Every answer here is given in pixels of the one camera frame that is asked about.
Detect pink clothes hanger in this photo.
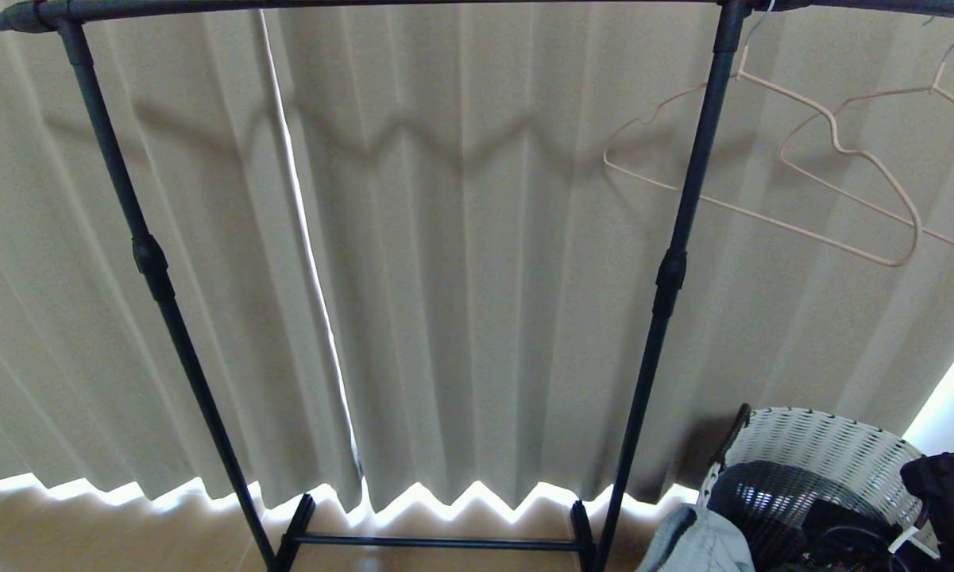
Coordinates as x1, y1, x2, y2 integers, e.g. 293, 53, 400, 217
779, 4, 954, 259
603, 0, 921, 268

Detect black clothes rack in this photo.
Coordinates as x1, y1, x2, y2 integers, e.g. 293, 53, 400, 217
0, 0, 954, 572

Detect white laundry basket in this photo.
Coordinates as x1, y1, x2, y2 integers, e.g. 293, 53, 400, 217
697, 404, 942, 572

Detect beige curtain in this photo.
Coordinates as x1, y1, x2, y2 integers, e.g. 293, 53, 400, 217
0, 0, 954, 513

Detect pale grey shorts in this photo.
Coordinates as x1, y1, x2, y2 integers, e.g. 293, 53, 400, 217
635, 503, 755, 572

